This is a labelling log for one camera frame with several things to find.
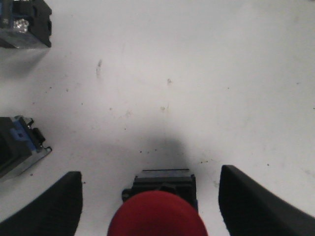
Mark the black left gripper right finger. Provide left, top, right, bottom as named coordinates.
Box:
left=218, top=165, right=315, bottom=236

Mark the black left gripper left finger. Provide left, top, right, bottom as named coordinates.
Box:
left=0, top=171, right=83, bottom=236

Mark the red mushroom push button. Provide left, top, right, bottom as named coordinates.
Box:
left=107, top=169, right=208, bottom=236

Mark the green mushroom push button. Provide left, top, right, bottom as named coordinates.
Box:
left=0, top=0, right=52, bottom=49

